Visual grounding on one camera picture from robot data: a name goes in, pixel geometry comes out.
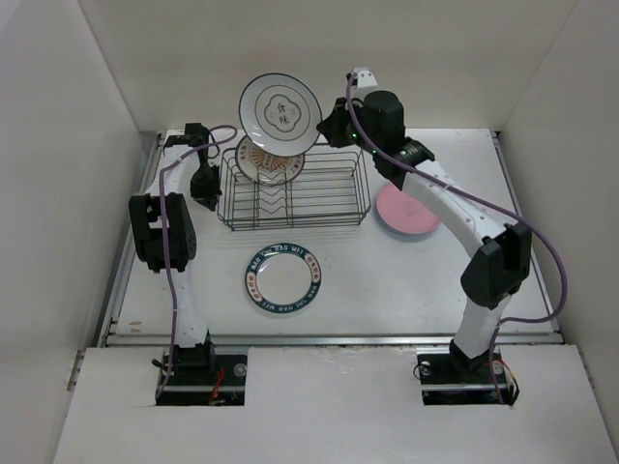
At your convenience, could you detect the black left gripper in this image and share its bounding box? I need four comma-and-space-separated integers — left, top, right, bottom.
191, 162, 222, 212

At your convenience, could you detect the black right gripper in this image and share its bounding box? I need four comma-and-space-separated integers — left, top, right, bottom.
316, 96, 380, 156

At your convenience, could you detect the white plate orange sunburst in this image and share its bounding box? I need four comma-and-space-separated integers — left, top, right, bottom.
235, 136, 305, 187

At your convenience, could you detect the grey rimmed plate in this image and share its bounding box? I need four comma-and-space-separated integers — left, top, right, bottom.
238, 72, 323, 158

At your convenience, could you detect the dark wire dish rack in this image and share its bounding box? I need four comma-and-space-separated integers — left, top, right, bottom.
217, 143, 371, 231

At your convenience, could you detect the pink plastic plate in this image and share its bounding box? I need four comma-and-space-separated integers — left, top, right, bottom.
375, 183, 440, 233

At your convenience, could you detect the blue plastic plate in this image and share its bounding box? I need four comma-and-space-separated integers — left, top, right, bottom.
380, 223, 438, 242

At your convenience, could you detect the white plate green patterned rim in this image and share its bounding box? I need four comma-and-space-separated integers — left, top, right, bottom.
244, 243, 323, 316

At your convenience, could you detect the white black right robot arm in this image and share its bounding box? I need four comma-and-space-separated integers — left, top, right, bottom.
316, 91, 532, 381

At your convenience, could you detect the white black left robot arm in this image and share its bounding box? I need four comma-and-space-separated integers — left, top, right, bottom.
129, 123, 221, 384

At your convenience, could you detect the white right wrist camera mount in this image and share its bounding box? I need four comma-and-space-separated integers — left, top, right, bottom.
351, 68, 378, 92

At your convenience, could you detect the aluminium front rail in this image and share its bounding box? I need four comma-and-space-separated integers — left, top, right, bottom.
98, 332, 564, 347

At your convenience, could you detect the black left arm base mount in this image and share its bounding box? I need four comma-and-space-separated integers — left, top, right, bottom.
155, 353, 248, 407

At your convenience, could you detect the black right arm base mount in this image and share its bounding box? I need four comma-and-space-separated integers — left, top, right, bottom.
413, 352, 520, 406

